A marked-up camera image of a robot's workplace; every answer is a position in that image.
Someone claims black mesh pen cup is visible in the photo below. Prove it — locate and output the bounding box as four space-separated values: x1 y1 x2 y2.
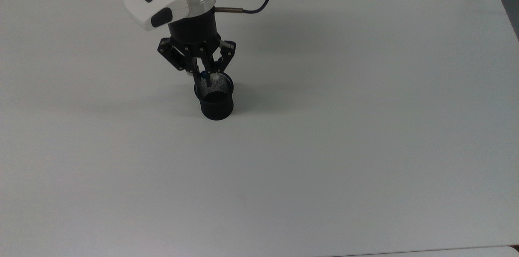
194 71 235 121

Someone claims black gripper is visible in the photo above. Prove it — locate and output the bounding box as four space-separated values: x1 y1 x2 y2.
157 8 237 86

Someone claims blue capped marker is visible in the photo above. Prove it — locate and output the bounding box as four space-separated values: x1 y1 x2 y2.
199 71 218 87

